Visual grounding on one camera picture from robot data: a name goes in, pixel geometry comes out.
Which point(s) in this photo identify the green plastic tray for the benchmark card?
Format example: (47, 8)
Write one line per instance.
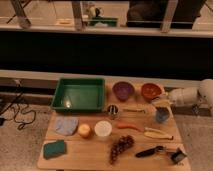
(79, 95)

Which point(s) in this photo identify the orange carrot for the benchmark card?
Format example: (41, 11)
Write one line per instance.
(127, 126)

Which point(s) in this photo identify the red bowl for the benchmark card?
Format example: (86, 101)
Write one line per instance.
(149, 91)

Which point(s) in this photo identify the yellow banana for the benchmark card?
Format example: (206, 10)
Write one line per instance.
(157, 134)

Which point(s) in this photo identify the black handled peeler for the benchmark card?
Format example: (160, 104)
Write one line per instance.
(149, 152)

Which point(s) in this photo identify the blue plastic cup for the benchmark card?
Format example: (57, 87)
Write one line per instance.
(162, 114)

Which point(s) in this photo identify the green sponge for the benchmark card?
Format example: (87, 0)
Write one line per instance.
(53, 149)

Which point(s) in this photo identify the dark grape bunch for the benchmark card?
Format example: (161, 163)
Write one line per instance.
(118, 147)

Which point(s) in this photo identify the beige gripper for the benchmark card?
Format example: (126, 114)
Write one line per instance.
(161, 102)

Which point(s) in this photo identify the purple bowl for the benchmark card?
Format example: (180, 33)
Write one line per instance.
(123, 90)

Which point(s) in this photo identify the light blue cloth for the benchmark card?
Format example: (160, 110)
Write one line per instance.
(66, 125)

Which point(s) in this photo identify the orange fruit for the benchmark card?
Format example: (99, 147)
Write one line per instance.
(84, 130)

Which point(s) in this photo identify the small metal cup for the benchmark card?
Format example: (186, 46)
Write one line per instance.
(112, 111)

